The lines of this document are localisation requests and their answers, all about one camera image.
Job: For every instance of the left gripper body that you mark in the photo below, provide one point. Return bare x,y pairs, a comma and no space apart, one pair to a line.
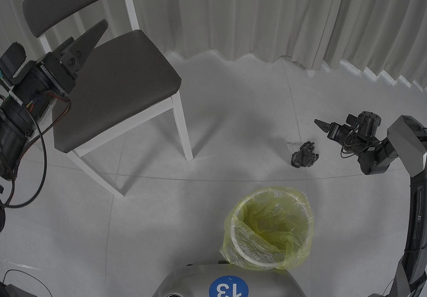
56,75

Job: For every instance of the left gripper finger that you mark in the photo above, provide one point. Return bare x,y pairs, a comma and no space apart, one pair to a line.
63,47
80,52

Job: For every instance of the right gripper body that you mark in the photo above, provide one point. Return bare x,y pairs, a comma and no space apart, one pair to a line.
343,133

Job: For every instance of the black plastic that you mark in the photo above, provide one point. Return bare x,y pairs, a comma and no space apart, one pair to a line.
305,155

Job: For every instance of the yellow plastic bag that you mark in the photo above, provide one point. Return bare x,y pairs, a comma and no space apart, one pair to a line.
267,222

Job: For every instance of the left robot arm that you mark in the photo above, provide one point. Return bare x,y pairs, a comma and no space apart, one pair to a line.
13,135

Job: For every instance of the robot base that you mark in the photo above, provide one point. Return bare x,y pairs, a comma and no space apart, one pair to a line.
200,282

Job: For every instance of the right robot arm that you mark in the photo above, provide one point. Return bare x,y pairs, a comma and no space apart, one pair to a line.
407,142

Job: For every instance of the white trash bin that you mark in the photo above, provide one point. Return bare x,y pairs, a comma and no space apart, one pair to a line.
240,249

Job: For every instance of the dark grey white-legged chair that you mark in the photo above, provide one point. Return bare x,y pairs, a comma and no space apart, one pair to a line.
116,82

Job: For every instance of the white curtain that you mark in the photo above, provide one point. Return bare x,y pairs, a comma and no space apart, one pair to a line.
216,5
383,15

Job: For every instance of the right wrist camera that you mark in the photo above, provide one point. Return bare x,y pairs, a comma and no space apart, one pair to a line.
352,120

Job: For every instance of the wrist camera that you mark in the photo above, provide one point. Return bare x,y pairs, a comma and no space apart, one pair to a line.
13,58
352,120

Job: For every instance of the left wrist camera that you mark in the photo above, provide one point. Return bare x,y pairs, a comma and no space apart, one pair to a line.
13,58

